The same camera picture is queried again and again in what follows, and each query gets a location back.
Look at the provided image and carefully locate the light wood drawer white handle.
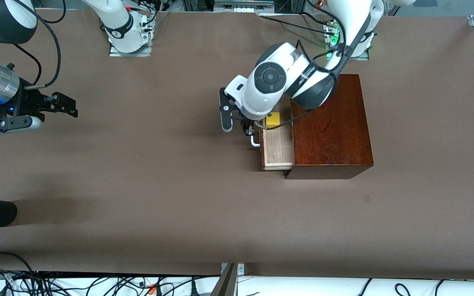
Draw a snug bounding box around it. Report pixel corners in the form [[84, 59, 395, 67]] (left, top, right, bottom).
[[250, 107, 295, 171]]

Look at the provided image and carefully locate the dark brown wooden cabinet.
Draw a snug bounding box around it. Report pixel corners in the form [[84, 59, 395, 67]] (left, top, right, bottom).
[[284, 74, 374, 180]]

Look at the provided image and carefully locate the grey power strip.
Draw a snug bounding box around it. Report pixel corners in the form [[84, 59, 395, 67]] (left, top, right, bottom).
[[214, 0, 274, 13]]

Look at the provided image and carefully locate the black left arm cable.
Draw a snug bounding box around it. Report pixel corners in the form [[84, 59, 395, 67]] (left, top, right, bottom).
[[258, 39, 346, 130]]

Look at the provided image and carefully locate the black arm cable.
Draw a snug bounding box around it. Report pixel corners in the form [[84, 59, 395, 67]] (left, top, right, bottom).
[[13, 0, 62, 89], [258, 39, 346, 130]]

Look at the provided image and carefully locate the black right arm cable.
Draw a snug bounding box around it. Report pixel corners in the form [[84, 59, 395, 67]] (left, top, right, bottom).
[[13, 0, 62, 89]]

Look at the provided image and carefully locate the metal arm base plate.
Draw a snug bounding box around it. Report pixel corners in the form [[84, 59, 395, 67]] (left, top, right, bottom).
[[323, 23, 370, 61], [109, 12, 152, 57]]

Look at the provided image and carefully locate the black cable across table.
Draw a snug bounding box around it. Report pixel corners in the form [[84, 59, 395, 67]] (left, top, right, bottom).
[[260, 14, 329, 34]]

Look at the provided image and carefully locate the black base cable bundle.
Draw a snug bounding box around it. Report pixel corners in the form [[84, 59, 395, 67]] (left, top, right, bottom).
[[136, 0, 172, 26]]

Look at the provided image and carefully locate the metal bracket post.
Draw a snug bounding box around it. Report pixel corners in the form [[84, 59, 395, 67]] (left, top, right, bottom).
[[210, 262, 246, 296]]

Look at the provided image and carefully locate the black floor cable loop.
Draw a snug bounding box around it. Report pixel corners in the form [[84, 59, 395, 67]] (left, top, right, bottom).
[[0, 252, 36, 284]]

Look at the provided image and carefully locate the black floor cable tangle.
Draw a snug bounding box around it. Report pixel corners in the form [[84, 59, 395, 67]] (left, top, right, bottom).
[[0, 267, 207, 296]]

